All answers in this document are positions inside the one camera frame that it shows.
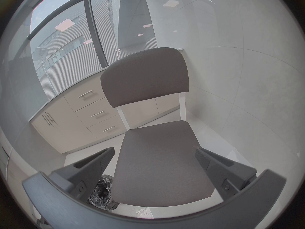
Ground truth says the grey chair with white frame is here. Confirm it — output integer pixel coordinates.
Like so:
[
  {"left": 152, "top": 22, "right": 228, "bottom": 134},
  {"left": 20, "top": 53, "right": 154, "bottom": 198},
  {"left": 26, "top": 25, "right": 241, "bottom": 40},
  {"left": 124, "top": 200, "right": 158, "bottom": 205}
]
[{"left": 100, "top": 47, "right": 225, "bottom": 208}]

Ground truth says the window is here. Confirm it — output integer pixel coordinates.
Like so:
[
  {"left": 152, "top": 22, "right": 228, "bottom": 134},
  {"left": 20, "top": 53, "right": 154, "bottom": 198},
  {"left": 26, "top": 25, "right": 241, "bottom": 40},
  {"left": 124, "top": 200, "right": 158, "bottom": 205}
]
[{"left": 0, "top": 0, "right": 158, "bottom": 102}]

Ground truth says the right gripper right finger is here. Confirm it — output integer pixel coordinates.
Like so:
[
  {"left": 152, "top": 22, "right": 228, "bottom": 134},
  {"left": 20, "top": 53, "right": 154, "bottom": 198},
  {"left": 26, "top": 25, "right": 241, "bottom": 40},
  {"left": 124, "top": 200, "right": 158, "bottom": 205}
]
[{"left": 195, "top": 146, "right": 258, "bottom": 202}]

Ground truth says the black plastic bag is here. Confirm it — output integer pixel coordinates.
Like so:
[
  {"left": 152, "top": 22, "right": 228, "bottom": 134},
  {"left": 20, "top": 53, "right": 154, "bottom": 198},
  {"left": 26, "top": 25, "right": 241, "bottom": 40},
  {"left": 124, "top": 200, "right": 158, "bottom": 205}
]
[{"left": 88, "top": 174, "right": 120, "bottom": 211}]

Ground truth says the beige chest of drawers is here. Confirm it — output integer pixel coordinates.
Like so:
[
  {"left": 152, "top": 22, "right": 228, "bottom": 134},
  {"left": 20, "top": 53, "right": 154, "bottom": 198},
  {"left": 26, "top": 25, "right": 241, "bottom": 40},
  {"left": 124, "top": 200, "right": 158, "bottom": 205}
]
[{"left": 29, "top": 73, "right": 182, "bottom": 154}]

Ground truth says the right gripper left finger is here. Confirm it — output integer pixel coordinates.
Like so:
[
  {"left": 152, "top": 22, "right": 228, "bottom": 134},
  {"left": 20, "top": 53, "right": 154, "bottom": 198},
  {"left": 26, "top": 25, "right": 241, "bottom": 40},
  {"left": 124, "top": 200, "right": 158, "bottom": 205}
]
[{"left": 49, "top": 147, "right": 115, "bottom": 203}]

